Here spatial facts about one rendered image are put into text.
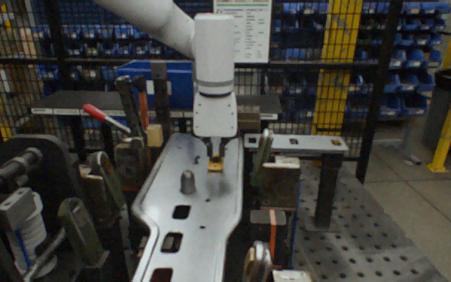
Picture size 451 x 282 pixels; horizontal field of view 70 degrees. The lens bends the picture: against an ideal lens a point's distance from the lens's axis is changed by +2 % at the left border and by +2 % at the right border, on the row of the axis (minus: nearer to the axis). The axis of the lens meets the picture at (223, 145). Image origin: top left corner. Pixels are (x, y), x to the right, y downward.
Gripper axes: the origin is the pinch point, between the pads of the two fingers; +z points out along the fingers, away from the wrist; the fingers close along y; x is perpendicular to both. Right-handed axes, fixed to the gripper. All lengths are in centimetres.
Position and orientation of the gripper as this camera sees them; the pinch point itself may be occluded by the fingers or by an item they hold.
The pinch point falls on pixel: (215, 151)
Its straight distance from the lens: 80.2
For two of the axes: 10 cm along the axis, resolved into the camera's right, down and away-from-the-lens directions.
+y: 10.0, 0.3, -0.6
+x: 0.7, -4.2, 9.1
